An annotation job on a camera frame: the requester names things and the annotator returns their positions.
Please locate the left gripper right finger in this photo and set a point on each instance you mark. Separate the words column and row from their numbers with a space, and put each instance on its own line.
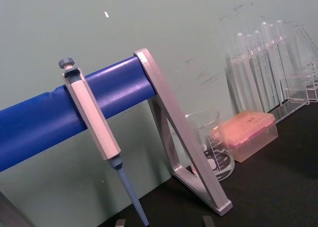
column 207, row 222

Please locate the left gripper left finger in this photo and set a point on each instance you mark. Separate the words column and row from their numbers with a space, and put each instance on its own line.
column 120, row 223

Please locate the black table cloth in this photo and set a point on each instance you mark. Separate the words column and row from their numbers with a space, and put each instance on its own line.
column 273, row 187

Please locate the clear glass beaker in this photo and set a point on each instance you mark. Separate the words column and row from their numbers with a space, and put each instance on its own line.
column 211, row 127

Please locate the orange pipette tip box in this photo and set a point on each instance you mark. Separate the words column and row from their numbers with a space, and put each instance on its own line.
column 248, row 130

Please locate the white and blue pipette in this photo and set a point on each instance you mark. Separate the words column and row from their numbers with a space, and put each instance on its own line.
column 92, row 112

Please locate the pipette stand with blue bar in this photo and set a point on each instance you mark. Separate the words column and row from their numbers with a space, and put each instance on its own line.
column 124, row 80

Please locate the clear acrylic test tube rack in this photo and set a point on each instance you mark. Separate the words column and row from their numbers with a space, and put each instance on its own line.
column 295, row 88

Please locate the clear test tube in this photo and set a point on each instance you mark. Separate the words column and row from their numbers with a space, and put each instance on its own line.
column 257, row 40
column 271, row 35
column 240, row 45
column 280, row 30
column 264, row 33
column 249, row 44

